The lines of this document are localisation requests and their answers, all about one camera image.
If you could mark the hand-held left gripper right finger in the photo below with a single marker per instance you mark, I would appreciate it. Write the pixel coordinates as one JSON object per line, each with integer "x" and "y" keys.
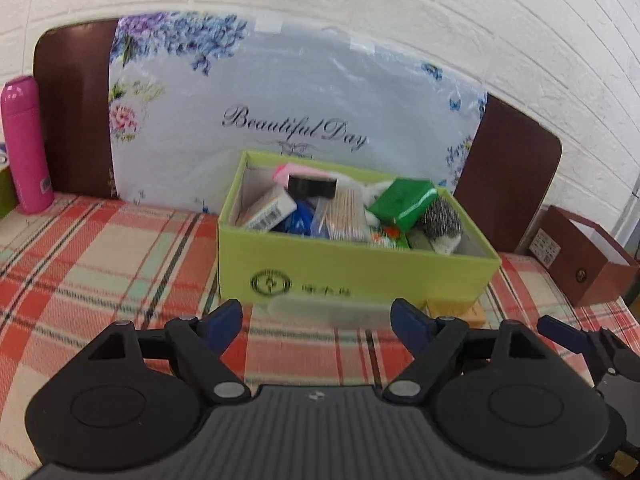
{"x": 412, "y": 320}

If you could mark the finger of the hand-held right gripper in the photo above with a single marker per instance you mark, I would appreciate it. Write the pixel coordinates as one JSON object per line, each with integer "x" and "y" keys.
{"x": 562, "y": 332}

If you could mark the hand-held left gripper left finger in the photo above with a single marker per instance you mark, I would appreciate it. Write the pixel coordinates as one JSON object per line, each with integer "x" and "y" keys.
{"x": 225, "y": 322}

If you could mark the large green cardboard box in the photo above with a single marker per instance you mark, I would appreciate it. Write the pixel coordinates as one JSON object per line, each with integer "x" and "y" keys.
{"x": 350, "y": 270}

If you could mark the orange and white medicine box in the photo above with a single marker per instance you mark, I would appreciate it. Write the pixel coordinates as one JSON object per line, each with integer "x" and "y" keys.
{"x": 267, "y": 210}

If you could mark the brown cardboard box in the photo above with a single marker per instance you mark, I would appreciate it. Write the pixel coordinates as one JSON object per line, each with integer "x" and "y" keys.
{"x": 585, "y": 270}

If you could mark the green packet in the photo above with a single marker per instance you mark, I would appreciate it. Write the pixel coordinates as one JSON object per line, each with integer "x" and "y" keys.
{"x": 402, "y": 202}

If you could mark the toothpick container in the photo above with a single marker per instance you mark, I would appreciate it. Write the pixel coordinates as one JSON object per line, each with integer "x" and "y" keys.
{"x": 342, "y": 215}

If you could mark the plaid bed sheet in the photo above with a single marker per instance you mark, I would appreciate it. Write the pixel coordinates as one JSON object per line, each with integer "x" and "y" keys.
{"x": 100, "y": 270}

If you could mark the black rectangular item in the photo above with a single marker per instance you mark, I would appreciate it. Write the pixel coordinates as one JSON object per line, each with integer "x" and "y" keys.
{"x": 310, "y": 187}

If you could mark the pink cloth item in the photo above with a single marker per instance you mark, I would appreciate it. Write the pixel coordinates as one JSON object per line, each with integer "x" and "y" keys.
{"x": 295, "y": 171}

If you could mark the green box of small goods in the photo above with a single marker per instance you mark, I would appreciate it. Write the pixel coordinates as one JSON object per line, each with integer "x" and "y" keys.
{"x": 7, "y": 190}

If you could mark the brown bed headboard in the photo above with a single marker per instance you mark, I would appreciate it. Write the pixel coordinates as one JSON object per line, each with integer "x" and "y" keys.
{"x": 75, "y": 110}

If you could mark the pink thermos bottle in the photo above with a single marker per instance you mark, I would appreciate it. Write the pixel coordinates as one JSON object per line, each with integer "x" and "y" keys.
{"x": 27, "y": 150}

